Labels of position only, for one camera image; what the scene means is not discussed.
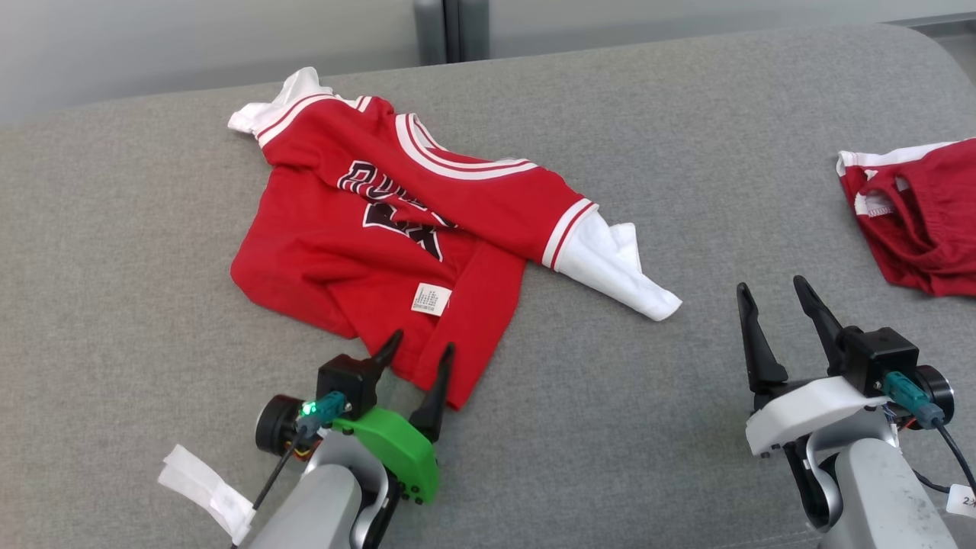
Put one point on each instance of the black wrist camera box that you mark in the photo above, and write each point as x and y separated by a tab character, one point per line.
347	381
881	358

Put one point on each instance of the black round right gripper motor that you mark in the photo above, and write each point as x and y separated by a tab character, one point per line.
938	393

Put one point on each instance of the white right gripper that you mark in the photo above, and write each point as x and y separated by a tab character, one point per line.
808	408

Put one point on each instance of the grey partition post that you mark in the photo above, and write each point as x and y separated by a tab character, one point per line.
451	30

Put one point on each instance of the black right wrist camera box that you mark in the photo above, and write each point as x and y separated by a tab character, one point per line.
881	358

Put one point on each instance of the red and white jersey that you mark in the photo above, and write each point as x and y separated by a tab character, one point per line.
320	252

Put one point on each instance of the black round left gripper motor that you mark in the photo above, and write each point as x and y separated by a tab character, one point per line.
274	427

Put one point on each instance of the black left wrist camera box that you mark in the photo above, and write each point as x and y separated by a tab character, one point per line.
347	381

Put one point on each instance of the red shorts with white stripe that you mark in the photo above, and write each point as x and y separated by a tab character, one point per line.
930	221

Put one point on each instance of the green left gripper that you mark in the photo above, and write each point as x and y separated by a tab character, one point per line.
400	454

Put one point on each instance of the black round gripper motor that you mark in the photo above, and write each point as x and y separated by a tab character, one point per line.
274	427
938	393

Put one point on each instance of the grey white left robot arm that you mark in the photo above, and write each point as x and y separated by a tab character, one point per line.
320	503

